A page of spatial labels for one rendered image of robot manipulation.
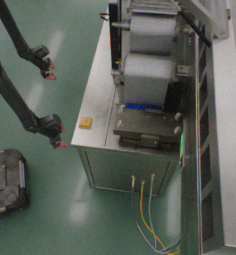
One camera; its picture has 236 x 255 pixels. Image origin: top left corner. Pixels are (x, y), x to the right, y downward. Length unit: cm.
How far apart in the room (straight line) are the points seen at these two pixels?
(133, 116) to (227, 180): 90
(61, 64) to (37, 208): 173
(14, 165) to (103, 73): 112
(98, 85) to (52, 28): 213
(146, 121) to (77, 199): 117
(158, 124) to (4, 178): 140
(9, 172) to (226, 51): 193
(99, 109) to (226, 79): 99
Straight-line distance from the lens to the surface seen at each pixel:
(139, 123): 149
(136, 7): 150
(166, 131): 148
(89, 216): 236
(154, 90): 146
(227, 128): 80
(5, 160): 246
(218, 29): 103
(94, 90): 181
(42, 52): 161
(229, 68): 95
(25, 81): 327
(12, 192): 228
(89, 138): 160
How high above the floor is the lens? 229
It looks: 58 degrees down
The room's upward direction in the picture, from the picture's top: 2 degrees counter-clockwise
